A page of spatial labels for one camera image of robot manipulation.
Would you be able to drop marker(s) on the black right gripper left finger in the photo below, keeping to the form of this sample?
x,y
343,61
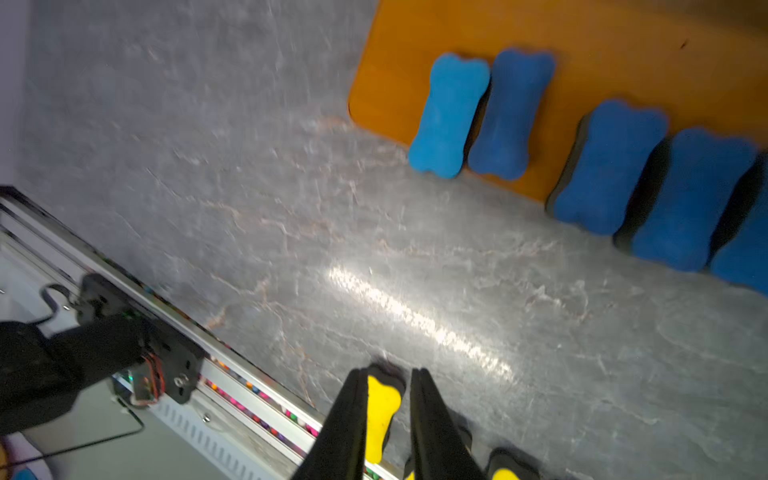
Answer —
x,y
339,450

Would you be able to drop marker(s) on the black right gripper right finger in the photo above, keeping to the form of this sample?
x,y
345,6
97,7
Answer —
x,y
437,448

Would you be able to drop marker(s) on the yellow eraser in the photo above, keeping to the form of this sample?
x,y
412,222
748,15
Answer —
x,y
409,467
385,397
504,465

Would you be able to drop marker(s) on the orange wooden two-tier shelf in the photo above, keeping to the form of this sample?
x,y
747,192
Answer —
x,y
700,72

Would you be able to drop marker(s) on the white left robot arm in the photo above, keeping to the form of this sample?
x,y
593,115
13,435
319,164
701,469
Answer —
x,y
41,377

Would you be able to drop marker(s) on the light blue whiteboard eraser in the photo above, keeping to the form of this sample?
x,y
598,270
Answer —
x,y
456,86

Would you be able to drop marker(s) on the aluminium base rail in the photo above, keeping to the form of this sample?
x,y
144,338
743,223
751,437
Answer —
x,y
71,319

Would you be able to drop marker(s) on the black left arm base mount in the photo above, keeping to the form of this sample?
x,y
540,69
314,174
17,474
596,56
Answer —
x,y
165,363

